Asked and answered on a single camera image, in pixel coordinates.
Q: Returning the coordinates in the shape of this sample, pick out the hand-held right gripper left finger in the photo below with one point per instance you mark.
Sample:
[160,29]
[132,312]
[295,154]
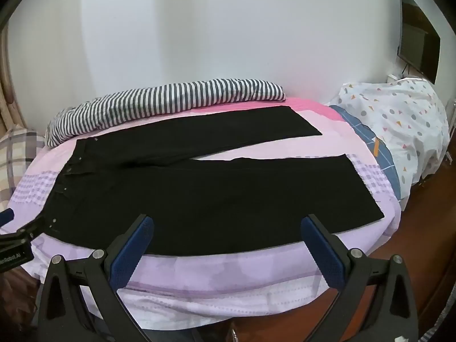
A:
[131,247]

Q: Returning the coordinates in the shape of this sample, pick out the beige plaid pillow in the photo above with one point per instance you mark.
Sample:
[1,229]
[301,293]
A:
[17,164]

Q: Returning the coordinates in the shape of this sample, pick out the white patterned duvet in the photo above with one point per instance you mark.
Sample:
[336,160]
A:
[402,121]

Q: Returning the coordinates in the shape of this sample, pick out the blue plaid pillow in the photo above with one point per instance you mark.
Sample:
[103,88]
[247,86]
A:
[381,153]

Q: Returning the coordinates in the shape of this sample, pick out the pink purple bedsheet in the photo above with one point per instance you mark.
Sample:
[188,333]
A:
[221,274]

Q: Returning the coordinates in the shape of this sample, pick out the wall-mounted television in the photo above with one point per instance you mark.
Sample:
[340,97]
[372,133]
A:
[418,32]

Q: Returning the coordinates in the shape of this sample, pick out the black pants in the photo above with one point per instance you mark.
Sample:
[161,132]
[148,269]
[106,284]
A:
[199,199]

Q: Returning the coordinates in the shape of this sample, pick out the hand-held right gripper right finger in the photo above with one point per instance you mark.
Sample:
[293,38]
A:
[322,253]

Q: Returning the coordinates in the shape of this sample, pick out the black white striped blanket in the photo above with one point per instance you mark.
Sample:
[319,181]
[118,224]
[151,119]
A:
[167,96]

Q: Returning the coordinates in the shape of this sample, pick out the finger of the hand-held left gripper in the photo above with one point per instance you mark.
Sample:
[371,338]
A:
[6,217]
[32,227]

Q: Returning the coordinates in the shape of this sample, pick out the rattan headboard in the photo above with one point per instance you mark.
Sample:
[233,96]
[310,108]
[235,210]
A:
[9,89]

